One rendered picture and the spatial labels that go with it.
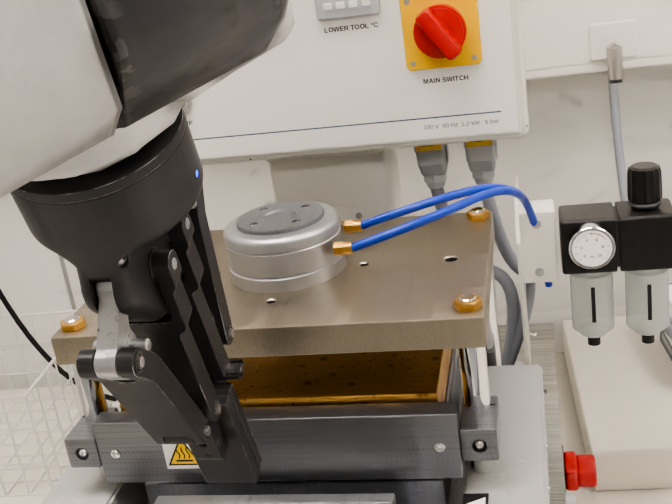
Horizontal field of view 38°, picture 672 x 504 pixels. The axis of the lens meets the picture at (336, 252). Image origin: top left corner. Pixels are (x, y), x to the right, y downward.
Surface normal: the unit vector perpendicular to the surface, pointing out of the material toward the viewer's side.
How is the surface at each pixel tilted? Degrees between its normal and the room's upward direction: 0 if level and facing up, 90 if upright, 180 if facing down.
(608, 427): 0
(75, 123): 119
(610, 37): 90
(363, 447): 90
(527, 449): 0
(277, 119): 90
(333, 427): 90
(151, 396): 125
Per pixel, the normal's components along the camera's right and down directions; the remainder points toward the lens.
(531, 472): -0.14, -0.92
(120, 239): 0.25, 0.63
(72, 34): 0.64, 0.54
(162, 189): 0.78, 0.32
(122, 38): 0.47, 0.33
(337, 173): -0.17, 0.38
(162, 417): -0.07, 0.84
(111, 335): -0.21, -0.22
